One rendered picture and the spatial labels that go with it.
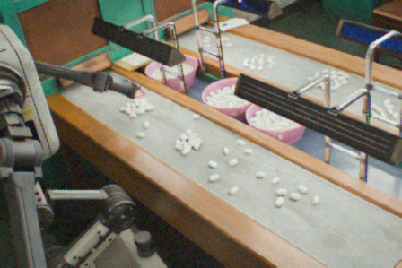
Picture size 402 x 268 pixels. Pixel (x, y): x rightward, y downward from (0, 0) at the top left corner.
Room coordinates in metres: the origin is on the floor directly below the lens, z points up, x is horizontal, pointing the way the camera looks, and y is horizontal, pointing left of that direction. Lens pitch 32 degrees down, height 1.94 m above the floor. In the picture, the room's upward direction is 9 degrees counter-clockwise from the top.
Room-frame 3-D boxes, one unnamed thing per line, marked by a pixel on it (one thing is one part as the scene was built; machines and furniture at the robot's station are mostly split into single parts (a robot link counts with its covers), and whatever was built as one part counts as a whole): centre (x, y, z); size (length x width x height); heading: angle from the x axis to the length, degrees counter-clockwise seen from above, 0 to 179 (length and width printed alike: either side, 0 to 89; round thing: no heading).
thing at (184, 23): (2.84, -0.02, 0.83); 0.30 x 0.06 x 0.07; 126
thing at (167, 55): (2.12, 0.23, 1.08); 0.62 x 0.08 x 0.07; 36
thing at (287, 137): (1.83, -0.32, 0.72); 0.27 x 0.27 x 0.10
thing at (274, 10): (2.44, -0.23, 1.08); 0.62 x 0.08 x 0.07; 36
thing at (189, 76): (2.42, 0.10, 0.72); 0.27 x 0.27 x 0.10
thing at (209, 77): (2.39, -0.17, 0.90); 0.20 x 0.19 x 0.45; 36
